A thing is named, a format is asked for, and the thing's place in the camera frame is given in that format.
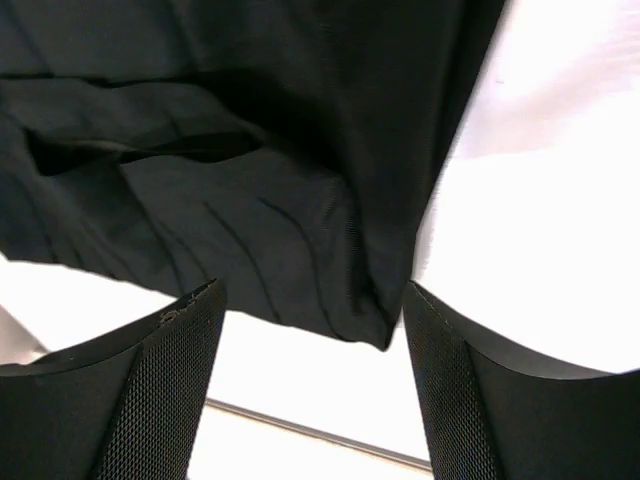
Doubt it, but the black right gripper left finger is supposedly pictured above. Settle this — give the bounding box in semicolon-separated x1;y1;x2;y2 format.
1;280;227;480

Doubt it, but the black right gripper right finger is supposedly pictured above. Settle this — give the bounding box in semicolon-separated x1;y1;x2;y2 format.
403;283;639;480

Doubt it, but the black pleated skirt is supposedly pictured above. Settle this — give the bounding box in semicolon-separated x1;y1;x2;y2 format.
1;1;504;349

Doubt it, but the aluminium table edge rail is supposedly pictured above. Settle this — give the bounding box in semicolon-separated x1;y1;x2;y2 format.
205;397;433;476

